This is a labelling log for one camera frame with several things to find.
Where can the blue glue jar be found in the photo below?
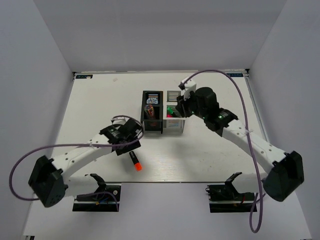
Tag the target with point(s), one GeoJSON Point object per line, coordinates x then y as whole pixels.
{"type": "Point", "coordinates": [152, 101]}

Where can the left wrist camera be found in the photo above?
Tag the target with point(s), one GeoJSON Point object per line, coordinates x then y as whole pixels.
{"type": "Point", "coordinates": [118, 121]}

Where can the blue corner label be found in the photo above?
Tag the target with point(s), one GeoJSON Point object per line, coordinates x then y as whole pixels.
{"type": "Point", "coordinates": [235, 75]}
{"type": "Point", "coordinates": [84, 76]}

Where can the orange capped black highlighter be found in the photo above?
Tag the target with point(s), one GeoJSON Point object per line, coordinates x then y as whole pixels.
{"type": "Point", "coordinates": [137, 165]}

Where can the right blue corner label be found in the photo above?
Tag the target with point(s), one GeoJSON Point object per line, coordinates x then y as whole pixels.
{"type": "Point", "coordinates": [235, 75]}

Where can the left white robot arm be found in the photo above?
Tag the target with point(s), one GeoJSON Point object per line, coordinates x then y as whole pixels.
{"type": "Point", "coordinates": [54, 178]}

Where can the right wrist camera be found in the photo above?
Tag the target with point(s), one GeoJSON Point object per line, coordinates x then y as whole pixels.
{"type": "Point", "coordinates": [187, 86]}

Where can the left blue corner label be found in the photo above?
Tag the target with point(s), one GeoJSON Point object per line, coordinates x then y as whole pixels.
{"type": "Point", "coordinates": [84, 76]}

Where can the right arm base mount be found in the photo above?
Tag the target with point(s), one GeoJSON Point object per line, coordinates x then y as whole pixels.
{"type": "Point", "coordinates": [234, 195]}

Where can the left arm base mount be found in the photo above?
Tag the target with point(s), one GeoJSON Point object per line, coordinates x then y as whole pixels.
{"type": "Point", "coordinates": [102, 196]}

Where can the green capped black highlighter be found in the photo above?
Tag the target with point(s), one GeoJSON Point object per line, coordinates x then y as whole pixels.
{"type": "Point", "coordinates": [171, 111]}

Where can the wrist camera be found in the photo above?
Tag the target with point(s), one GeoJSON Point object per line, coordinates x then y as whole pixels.
{"type": "Point", "coordinates": [118, 121]}
{"type": "Point", "coordinates": [187, 86]}

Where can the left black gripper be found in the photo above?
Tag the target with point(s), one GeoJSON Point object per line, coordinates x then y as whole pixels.
{"type": "Point", "coordinates": [119, 151]}

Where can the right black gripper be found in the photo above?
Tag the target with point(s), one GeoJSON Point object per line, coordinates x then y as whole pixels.
{"type": "Point", "coordinates": [182, 104]}

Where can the pink tube with pins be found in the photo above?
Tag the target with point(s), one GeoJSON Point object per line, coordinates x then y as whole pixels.
{"type": "Point", "coordinates": [149, 111]}

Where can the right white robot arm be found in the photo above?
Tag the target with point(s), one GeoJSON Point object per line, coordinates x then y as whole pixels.
{"type": "Point", "coordinates": [284, 171]}

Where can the white mesh organizer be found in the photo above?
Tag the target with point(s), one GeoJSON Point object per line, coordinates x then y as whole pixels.
{"type": "Point", "coordinates": [172, 125]}

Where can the black mesh organizer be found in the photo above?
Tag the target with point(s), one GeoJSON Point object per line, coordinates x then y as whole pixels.
{"type": "Point", "coordinates": [155, 125]}

